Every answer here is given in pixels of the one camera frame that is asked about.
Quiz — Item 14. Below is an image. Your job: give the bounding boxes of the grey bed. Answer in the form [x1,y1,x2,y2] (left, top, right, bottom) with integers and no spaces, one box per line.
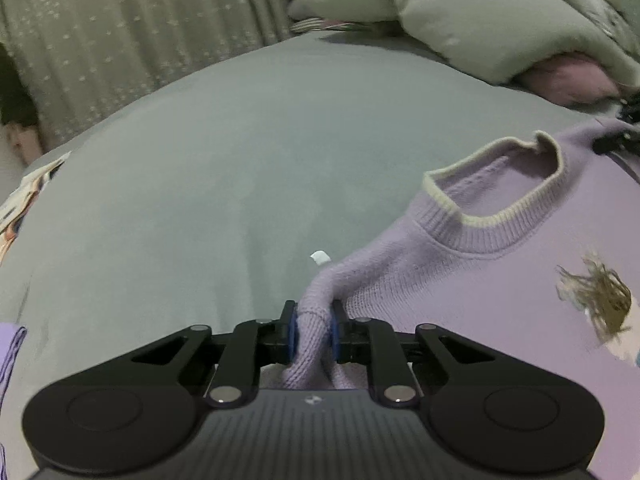
[0,30,640,411]

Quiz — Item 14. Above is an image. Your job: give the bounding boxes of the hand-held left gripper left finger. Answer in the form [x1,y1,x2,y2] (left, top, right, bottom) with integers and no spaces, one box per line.
[131,300,301,407]

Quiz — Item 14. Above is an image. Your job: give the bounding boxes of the lilac knitted sweater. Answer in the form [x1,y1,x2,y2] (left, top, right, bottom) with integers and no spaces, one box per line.
[272,122,640,396]

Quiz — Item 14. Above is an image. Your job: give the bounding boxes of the dark cloth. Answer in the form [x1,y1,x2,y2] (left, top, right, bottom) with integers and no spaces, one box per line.
[0,42,43,161]

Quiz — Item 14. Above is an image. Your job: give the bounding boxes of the pink pillow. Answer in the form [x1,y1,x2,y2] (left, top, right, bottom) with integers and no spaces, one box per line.
[517,52,623,108]

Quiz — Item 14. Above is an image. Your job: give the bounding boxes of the open book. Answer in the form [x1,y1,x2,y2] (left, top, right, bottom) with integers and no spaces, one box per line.
[0,151,72,261]

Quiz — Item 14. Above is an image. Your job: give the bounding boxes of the grey-green patterned curtain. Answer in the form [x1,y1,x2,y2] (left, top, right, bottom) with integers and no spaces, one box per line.
[0,0,311,148]

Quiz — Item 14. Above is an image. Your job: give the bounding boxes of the grey-green quilt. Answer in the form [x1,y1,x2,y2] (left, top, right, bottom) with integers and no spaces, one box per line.
[287,0,640,86]

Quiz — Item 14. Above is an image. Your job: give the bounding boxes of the pink striped cloth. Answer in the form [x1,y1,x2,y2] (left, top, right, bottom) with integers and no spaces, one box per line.
[290,16,361,35]

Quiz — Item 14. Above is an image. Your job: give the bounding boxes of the violet clothes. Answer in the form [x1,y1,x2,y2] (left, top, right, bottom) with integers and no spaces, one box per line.
[0,322,27,480]

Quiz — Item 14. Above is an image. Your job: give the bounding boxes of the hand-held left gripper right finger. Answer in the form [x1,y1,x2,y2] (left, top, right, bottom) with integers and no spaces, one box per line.
[330,300,496,406]

